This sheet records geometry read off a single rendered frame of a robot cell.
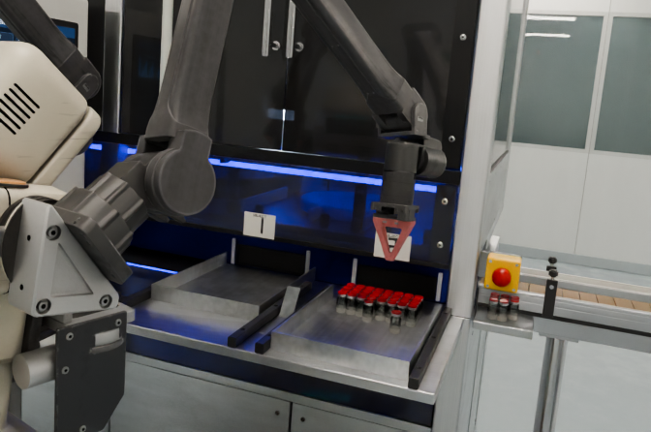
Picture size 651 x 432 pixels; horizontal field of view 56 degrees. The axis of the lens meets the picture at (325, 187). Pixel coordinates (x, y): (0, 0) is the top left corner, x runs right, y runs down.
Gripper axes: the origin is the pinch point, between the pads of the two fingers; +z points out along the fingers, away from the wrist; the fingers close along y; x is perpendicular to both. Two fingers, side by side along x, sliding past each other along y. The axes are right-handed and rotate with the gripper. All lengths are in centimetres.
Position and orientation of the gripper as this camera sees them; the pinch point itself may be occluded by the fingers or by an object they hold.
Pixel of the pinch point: (389, 256)
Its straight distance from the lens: 108.8
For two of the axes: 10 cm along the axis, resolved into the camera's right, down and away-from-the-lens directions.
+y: 3.2, 0.2, 9.5
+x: -9.4, -1.1, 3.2
